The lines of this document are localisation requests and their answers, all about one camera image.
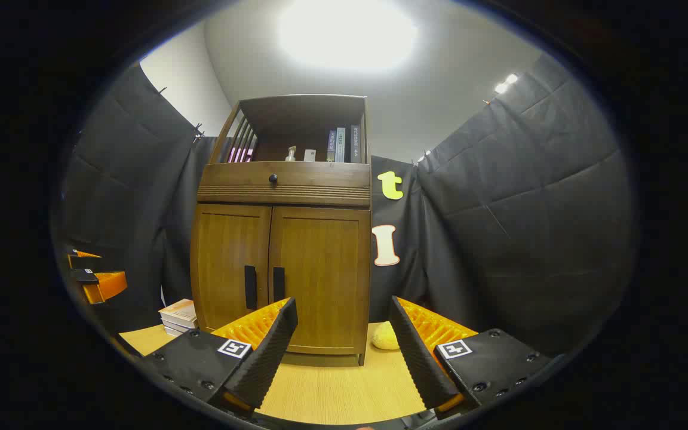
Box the large ceiling light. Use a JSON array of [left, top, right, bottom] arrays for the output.
[[277, 0, 419, 72]]

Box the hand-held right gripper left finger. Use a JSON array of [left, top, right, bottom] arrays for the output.
[[140, 297, 299, 417]]

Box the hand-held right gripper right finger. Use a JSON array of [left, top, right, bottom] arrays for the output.
[[388, 295, 554, 414]]

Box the wooden double-door shoe cabinet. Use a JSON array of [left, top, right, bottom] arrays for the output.
[[191, 94, 373, 366]]

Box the wooden shoe cabinet door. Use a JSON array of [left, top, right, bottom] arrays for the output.
[[268, 207, 371, 355], [193, 204, 272, 333]]

